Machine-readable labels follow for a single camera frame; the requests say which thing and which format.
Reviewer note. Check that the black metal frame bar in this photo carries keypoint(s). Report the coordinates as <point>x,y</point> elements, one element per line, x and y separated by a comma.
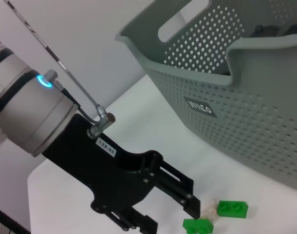
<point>7,219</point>

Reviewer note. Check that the green toy brick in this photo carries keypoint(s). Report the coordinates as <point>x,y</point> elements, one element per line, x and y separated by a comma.
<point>197,225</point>
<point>232,208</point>

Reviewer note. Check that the white toy brick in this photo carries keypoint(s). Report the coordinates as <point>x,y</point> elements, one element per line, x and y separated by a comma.
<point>210,211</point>

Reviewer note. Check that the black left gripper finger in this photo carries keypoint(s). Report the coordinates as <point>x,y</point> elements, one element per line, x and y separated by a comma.
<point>138,221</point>
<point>180,187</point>

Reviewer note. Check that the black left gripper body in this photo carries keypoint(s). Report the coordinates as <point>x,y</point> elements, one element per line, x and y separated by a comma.
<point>109,175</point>

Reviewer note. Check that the grey-green perforated storage bin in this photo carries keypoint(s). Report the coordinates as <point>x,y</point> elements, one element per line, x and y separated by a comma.
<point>236,109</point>

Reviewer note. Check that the thin grey metal pole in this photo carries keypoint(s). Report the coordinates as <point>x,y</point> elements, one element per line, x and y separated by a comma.
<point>53,52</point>

